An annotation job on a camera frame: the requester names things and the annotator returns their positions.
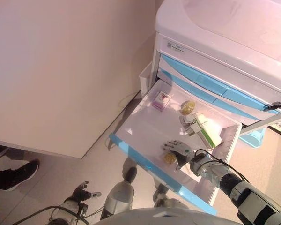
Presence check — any grey robot torso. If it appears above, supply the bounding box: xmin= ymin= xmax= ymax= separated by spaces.
xmin=99 ymin=207 xmax=241 ymax=225

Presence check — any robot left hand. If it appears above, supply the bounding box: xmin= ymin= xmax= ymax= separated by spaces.
xmin=71 ymin=180 xmax=101 ymax=202

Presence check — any robot right leg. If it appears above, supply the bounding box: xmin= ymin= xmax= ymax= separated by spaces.
xmin=152 ymin=182 xmax=187 ymax=209

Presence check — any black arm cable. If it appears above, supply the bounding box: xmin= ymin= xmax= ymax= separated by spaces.
xmin=194 ymin=149 xmax=251 ymax=183
xmin=18 ymin=204 xmax=108 ymax=225

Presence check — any clear plastic side bin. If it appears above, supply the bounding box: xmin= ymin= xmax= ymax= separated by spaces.
xmin=138 ymin=62 xmax=159 ymax=97

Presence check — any round yellow packet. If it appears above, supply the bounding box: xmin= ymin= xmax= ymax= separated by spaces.
xmin=179 ymin=99 xmax=199 ymax=117

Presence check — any pink medicine box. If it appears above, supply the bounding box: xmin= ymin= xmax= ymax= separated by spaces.
xmin=152 ymin=90 xmax=172 ymax=111

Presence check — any blue fronted cart drawer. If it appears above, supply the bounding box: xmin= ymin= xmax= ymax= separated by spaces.
xmin=157 ymin=67 xmax=272 ymax=126
xmin=109 ymin=78 xmax=243 ymax=215
xmin=159 ymin=54 xmax=281 ymax=104

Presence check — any black cart key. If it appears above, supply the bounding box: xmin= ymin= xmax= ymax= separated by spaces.
xmin=265 ymin=100 xmax=281 ymax=111

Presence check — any blue lidded waste bin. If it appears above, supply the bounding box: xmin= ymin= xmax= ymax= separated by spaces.
xmin=238 ymin=127 xmax=266 ymax=150

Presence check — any green white medicine box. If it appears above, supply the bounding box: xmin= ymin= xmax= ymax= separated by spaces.
xmin=191 ymin=112 xmax=223 ymax=150

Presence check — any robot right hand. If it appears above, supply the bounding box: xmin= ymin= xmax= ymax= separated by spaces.
xmin=161 ymin=140 xmax=194 ymax=171

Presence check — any robot left leg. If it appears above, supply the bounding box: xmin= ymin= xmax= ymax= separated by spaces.
xmin=100 ymin=158 xmax=138 ymax=221

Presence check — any white medical cart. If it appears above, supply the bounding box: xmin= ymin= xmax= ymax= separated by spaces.
xmin=151 ymin=0 xmax=281 ymax=137

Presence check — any white floor cable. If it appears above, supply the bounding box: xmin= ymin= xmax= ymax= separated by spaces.
xmin=118 ymin=90 xmax=141 ymax=111

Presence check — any white capped medicine bottle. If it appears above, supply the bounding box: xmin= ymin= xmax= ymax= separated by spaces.
xmin=178 ymin=114 xmax=197 ymax=136

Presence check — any robot leg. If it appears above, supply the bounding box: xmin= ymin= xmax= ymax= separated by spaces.
xmin=100 ymin=158 xmax=138 ymax=221
xmin=152 ymin=182 xmax=187 ymax=209

